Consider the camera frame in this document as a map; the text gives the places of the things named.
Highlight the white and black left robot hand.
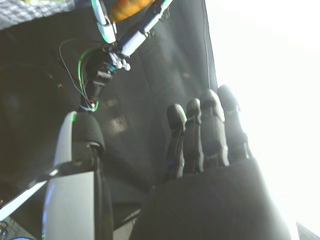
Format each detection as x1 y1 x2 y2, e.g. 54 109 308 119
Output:
41 84 293 240

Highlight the orange bread toy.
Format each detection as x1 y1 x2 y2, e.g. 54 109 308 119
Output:
109 0 155 22

